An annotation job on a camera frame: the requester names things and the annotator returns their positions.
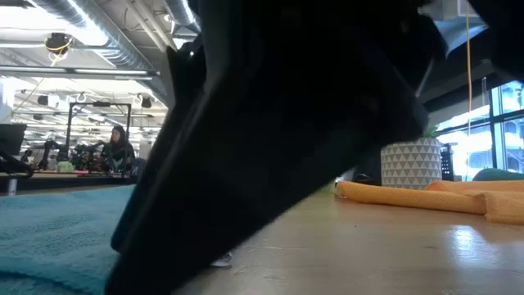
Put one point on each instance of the black monitor on stand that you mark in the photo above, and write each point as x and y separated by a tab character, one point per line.
12	139

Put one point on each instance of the dark background work table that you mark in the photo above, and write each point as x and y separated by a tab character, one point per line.
61	181

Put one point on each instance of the long ceiling light bar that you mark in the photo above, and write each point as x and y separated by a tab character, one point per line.
82	72

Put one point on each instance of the green succulent plant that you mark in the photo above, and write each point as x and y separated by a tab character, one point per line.
432	132

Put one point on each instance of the black background gantry frame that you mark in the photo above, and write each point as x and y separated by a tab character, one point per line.
98	104

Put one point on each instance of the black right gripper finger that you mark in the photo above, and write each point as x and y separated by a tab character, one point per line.
188	73
225	184

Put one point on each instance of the black background robot arm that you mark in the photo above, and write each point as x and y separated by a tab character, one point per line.
61	155

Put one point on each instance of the person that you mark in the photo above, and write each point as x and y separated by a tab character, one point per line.
118	147

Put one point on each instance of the black ceiling dome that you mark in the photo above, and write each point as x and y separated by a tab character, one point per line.
57	43

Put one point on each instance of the dark teal microfiber towel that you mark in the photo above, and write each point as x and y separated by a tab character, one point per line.
499	175

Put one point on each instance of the black background chair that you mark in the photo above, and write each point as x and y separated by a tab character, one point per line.
368	172

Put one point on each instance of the orange microfiber towel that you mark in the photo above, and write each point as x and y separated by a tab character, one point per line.
409	198

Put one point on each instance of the silver rectangular air duct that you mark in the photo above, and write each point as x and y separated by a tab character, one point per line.
458	33

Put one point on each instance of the white triangle-patterned plant pot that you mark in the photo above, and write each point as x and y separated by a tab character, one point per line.
409	164

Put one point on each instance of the light blue microfiber towel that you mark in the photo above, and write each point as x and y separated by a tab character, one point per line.
49	237

